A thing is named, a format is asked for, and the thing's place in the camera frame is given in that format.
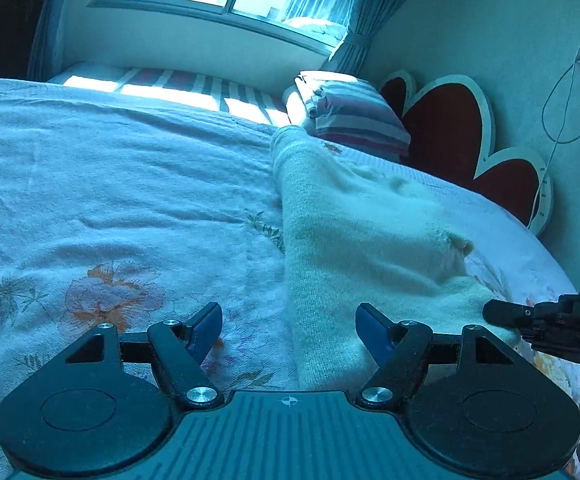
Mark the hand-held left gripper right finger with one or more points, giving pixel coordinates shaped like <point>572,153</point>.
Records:
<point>370,329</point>

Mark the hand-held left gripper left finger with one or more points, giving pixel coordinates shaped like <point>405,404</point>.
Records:
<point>205,329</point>

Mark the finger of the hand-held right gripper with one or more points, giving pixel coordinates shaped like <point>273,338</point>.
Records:
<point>505,311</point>

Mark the cream knit sweater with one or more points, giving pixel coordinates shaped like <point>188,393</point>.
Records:
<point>360,240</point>

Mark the floral blanket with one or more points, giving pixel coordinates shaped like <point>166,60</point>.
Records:
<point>119,185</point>

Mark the red heart-shaped headboard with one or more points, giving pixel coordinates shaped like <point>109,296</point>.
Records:
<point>445,130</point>

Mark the striped pillow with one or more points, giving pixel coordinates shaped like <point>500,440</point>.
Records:
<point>360,115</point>

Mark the white pillow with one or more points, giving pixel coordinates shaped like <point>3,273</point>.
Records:
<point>297,102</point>

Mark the striped bed sheet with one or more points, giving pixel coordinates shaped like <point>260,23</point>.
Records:
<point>179,82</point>

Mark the blue curtain with tieback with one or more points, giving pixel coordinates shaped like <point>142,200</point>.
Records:
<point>350,10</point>

